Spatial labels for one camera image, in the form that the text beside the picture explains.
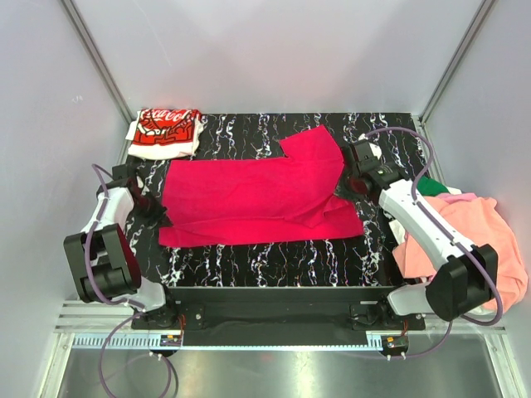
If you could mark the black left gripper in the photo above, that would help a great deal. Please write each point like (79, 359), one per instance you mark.
(153, 210)

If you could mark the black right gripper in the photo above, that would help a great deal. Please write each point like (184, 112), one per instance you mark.
(348, 182)

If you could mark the magenta t-shirt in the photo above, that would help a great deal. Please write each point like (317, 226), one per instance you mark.
(254, 201)

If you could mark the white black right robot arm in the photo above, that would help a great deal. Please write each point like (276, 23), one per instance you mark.
(465, 273)

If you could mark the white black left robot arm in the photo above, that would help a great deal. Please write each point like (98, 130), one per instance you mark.
(103, 266)

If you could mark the green t-shirt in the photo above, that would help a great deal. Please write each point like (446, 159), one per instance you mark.
(429, 187)

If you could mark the folded white red graphic t-shirt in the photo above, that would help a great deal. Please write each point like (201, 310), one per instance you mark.
(164, 134)

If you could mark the light pink t-shirt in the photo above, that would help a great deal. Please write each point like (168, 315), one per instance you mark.
(453, 198)

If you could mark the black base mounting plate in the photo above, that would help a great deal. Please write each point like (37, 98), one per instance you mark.
(274, 317)

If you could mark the peach t-shirt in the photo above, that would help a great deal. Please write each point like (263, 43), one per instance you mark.
(478, 221)

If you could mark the left orange connector board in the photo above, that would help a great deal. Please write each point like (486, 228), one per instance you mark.
(171, 339)

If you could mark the orange connector board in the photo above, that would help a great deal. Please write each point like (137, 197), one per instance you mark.
(400, 343)
(171, 339)

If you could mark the right orange connector board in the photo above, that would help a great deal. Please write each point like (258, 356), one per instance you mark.
(400, 343)

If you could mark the front aluminium extrusion rail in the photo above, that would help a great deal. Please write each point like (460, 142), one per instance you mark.
(94, 325)

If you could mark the aluminium frame rail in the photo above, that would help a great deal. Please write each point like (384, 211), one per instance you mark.
(88, 42)

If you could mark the right aluminium frame post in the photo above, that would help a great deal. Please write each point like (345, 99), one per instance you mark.
(466, 42)

